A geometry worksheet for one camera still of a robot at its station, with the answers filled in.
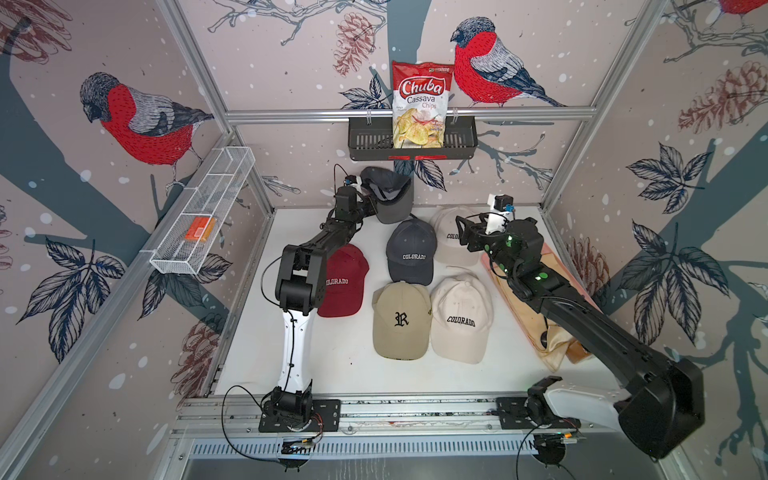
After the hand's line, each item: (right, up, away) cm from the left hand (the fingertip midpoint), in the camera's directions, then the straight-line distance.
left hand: (383, 191), depth 102 cm
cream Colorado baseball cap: (+24, -39, -17) cm, 48 cm away
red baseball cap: (-12, -26, -8) cm, 30 cm away
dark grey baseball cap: (+9, -19, -7) cm, 22 cm away
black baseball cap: (+3, 0, +8) cm, 9 cm away
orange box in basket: (-43, -13, -31) cm, 55 cm away
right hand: (+23, -10, -26) cm, 36 cm away
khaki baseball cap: (+6, -40, -19) cm, 44 cm away
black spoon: (+47, -45, -18) cm, 68 cm away
